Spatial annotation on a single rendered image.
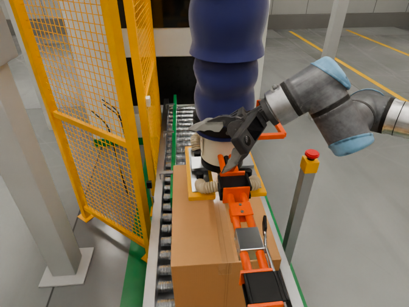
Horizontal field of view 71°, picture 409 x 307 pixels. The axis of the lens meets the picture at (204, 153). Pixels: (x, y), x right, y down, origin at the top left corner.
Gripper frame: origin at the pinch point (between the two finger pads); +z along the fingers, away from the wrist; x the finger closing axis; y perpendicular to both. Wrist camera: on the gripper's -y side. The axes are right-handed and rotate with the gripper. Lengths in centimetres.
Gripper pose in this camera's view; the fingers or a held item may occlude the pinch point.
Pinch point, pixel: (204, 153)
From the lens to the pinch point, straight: 74.9
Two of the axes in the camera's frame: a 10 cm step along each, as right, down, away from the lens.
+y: 1.5, -4.4, 8.8
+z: -8.0, 4.7, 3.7
